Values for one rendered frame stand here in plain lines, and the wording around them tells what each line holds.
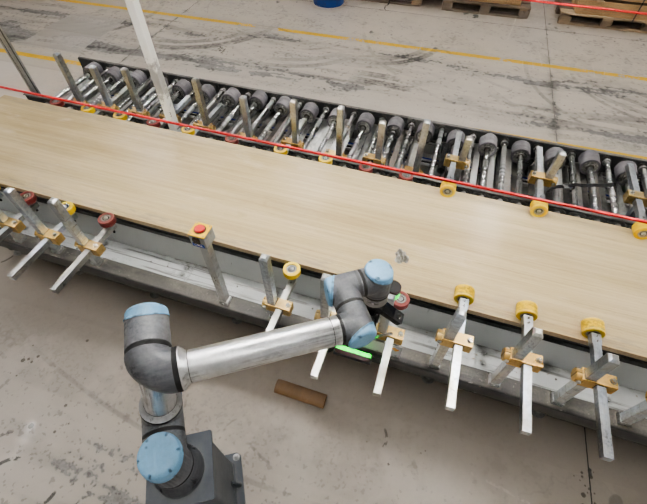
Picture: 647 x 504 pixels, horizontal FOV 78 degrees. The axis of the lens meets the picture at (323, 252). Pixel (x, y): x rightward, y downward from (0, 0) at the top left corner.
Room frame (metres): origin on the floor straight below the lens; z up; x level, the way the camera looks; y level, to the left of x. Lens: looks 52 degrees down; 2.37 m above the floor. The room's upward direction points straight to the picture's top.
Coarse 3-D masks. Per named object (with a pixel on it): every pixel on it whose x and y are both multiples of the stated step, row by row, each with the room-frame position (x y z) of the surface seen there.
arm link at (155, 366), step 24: (336, 312) 0.60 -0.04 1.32; (360, 312) 0.57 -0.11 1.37; (264, 336) 0.49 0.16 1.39; (288, 336) 0.49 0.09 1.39; (312, 336) 0.49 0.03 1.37; (336, 336) 0.50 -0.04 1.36; (360, 336) 0.50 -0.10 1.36; (144, 360) 0.40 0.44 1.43; (168, 360) 0.40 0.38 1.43; (192, 360) 0.41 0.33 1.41; (216, 360) 0.42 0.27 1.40; (240, 360) 0.42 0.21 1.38; (264, 360) 0.43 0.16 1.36; (144, 384) 0.36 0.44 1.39; (168, 384) 0.35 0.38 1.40
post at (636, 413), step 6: (642, 402) 0.48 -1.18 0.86; (630, 408) 0.48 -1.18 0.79; (636, 408) 0.47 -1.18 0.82; (642, 408) 0.46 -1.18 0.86; (624, 414) 0.47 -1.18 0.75; (630, 414) 0.46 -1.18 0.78; (636, 414) 0.45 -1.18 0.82; (642, 414) 0.45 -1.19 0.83; (624, 420) 0.45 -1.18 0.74; (630, 420) 0.45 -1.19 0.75; (636, 420) 0.44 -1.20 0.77
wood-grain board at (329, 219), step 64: (0, 128) 2.15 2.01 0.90; (64, 128) 2.15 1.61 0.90; (128, 128) 2.15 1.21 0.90; (64, 192) 1.57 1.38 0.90; (128, 192) 1.57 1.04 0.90; (192, 192) 1.57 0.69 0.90; (256, 192) 1.57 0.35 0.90; (320, 192) 1.57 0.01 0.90; (384, 192) 1.57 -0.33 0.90; (320, 256) 1.14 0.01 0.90; (384, 256) 1.14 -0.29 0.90; (448, 256) 1.14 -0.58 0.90; (512, 256) 1.14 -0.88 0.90; (576, 256) 1.14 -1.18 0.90; (640, 256) 1.14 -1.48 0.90; (512, 320) 0.80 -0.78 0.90; (576, 320) 0.80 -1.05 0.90; (640, 320) 0.80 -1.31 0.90
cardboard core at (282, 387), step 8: (280, 384) 0.84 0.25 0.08; (288, 384) 0.84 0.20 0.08; (280, 392) 0.80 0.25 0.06; (288, 392) 0.79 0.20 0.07; (296, 392) 0.79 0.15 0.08; (304, 392) 0.79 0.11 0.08; (312, 392) 0.79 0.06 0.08; (304, 400) 0.75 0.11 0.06; (312, 400) 0.75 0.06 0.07; (320, 400) 0.75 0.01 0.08
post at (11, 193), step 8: (8, 192) 1.31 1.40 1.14; (16, 192) 1.34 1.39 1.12; (16, 200) 1.32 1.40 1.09; (24, 208) 1.32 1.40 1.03; (24, 216) 1.32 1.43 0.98; (32, 216) 1.33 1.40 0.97; (32, 224) 1.32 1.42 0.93; (40, 224) 1.33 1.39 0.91; (40, 232) 1.31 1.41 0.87; (56, 248) 1.32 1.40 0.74
